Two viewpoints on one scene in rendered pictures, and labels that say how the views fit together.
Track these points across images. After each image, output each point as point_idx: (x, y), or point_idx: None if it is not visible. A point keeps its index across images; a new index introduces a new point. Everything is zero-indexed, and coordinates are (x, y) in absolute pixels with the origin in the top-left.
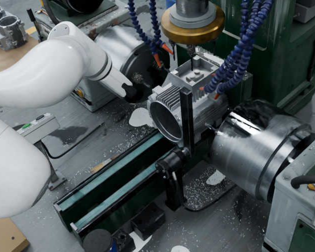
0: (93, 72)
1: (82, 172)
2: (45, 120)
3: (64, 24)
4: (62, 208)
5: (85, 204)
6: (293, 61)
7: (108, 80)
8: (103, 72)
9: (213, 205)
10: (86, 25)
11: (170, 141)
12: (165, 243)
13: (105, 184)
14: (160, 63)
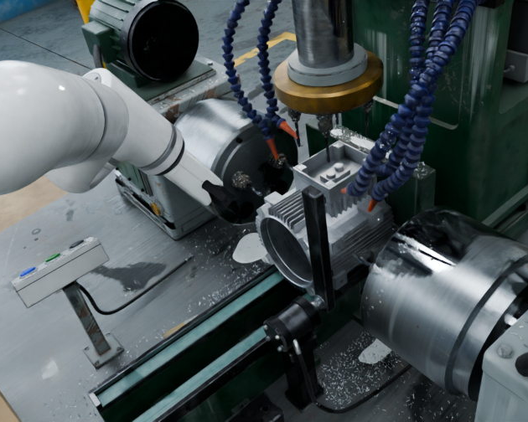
0: (149, 158)
1: (150, 337)
2: (83, 248)
3: (95, 72)
4: (104, 400)
5: (146, 394)
6: (505, 149)
7: (178, 175)
8: (167, 159)
9: (371, 401)
10: (163, 100)
11: (295, 285)
12: None
13: (182, 360)
14: (281, 157)
